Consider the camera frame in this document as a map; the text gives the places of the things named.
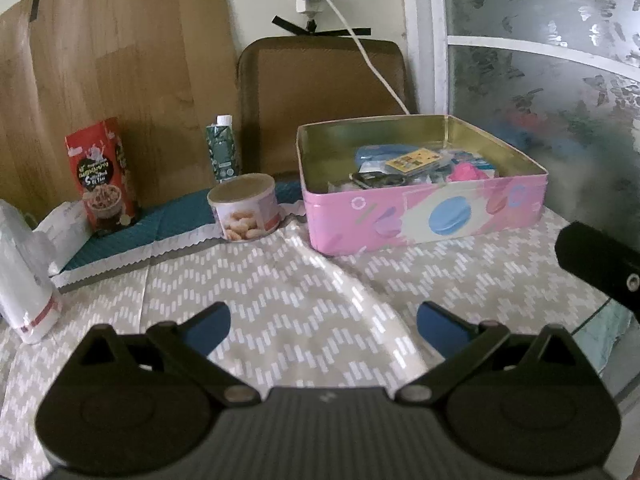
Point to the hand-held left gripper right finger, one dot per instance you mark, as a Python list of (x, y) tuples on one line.
[(440, 330)]

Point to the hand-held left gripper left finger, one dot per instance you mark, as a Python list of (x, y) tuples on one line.
[(210, 330)]

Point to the pink tin box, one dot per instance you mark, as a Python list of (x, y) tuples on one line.
[(400, 220)]

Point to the white blue printed package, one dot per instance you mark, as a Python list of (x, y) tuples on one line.
[(480, 160)]

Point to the pink cloth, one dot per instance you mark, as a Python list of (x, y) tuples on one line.
[(467, 172)]

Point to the black scissors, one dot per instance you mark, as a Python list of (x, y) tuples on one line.
[(372, 179)]

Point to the yellow printed packet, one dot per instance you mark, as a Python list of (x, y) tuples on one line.
[(412, 161)]

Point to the blue plastic case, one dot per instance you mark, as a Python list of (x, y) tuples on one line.
[(380, 151)]

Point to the pale teal cloth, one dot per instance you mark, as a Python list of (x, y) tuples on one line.
[(605, 330)]

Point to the beige chevron tablecloth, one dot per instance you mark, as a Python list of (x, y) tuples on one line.
[(310, 300)]

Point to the teal quilted mat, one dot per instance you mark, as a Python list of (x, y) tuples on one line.
[(170, 220)]

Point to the round peanut can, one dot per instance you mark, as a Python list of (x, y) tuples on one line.
[(245, 210)]

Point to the white paper box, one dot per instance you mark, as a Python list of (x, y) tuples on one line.
[(62, 230)]

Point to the green drink carton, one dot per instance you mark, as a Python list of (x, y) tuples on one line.
[(222, 150)]

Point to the frosted patterned window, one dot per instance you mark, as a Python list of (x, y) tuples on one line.
[(550, 85)]

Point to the red snack box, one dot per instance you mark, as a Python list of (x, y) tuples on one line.
[(100, 180)]

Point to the white bottle in plastic bag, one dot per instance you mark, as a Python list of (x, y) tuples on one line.
[(25, 285)]

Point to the brown chair back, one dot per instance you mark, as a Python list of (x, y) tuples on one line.
[(320, 90)]

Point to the wooden board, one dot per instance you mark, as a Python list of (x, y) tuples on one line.
[(125, 60)]

